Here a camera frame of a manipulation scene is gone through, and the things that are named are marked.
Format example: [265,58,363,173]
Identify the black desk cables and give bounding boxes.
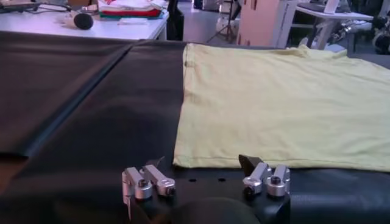
[26,2,73,15]

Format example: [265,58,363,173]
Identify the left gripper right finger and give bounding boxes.
[238,154,291,198]

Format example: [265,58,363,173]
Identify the black table cover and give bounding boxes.
[0,40,390,224]
[0,30,140,159]

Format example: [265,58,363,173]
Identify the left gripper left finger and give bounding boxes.
[121,156,177,222]

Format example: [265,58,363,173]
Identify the yellow green t-shirt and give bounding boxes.
[172,43,390,173]

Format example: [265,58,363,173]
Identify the black round speaker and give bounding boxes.
[73,12,94,30]

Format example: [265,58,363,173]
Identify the black monitor stand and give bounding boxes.
[207,0,241,43]

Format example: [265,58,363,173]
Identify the stack of folded clothes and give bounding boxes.
[97,0,168,19]

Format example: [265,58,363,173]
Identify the long white desk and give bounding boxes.
[0,9,170,41]

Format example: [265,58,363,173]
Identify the white tissue packet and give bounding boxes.
[117,17,149,26]

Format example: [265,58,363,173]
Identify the tall white cardboard box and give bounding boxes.
[236,0,298,49]

